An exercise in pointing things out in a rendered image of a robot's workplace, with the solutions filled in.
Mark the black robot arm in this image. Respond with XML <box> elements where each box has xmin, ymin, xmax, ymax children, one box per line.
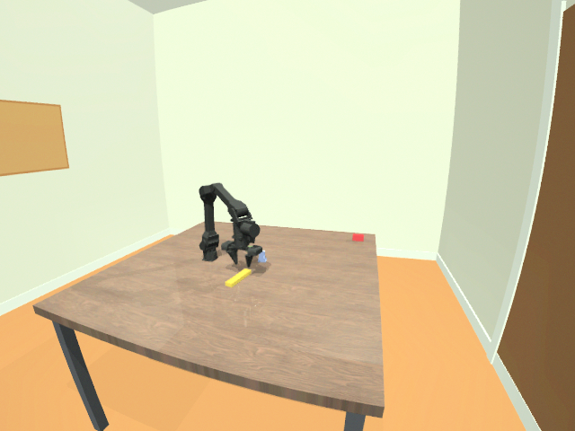
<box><xmin>199</xmin><ymin>182</ymin><xmax>260</xmax><ymax>262</ymax></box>

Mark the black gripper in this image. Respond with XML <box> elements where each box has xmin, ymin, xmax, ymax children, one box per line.
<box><xmin>221</xmin><ymin>234</ymin><xmax>262</xmax><ymax>268</ymax></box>

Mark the yellow bar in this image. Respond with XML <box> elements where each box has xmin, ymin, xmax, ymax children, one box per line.
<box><xmin>225</xmin><ymin>268</ymin><xmax>251</xmax><ymax>287</ymax></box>

